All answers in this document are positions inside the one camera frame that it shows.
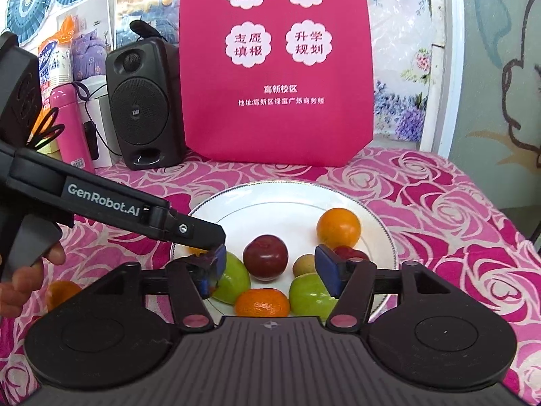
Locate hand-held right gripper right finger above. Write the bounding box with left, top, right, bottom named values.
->
left=315, top=245, right=451, bottom=331

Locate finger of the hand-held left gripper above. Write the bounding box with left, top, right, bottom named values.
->
left=184, top=253, right=217, bottom=272
left=168, top=208, right=226, bottom=250

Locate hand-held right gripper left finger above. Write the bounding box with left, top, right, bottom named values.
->
left=95, top=245, right=227, bottom=333

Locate small orange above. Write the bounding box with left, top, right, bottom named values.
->
left=186, top=243, right=220, bottom=301

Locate large green apple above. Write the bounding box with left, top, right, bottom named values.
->
left=211, top=251, right=251, bottom=305

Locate small brown green fruit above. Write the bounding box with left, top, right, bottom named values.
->
left=292, top=254, right=317, bottom=276

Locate small red plum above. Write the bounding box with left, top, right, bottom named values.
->
left=333, top=245, right=370, bottom=263

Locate small green apple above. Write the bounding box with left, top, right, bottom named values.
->
left=288, top=273, right=339, bottom=316

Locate tangerine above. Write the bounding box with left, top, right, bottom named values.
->
left=46, top=280, right=83, bottom=311
left=234, top=290, right=291, bottom=317

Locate dark red plum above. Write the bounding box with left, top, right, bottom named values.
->
left=242, top=234, right=289, bottom=280

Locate white plate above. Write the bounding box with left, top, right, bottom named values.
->
left=169, top=181, right=396, bottom=318

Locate person's left hand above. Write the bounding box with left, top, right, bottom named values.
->
left=0, top=241, right=66, bottom=318

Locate black clip device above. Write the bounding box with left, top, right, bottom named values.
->
left=83, top=122, right=100, bottom=159

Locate green cardboard box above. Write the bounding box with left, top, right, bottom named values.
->
left=31, top=137, right=60, bottom=156

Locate white cardboard box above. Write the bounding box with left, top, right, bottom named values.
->
left=82, top=77, right=116, bottom=167

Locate pink thermos bottle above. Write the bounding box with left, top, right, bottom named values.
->
left=48, top=82, right=96, bottom=174

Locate black speaker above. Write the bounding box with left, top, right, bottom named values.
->
left=105, top=37, right=189, bottom=171

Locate pink printed tote bag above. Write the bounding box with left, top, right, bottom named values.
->
left=180, top=0, right=375, bottom=167

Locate pink rose tablecloth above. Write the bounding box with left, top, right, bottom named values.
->
left=0, top=146, right=541, bottom=406

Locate orange pack of paper cups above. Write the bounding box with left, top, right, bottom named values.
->
left=36, top=17, right=74, bottom=94

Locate purple bedding poster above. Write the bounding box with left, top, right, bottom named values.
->
left=70, top=29, right=113, bottom=83

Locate black microphone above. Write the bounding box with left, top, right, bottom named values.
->
left=130, top=20, right=163, bottom=39

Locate blue bedding poster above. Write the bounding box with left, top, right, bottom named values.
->
left=112, top=0, right=182, bottom=47

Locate black speaker cable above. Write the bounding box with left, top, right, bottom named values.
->
left=75, top=80, right=123, bottom=157

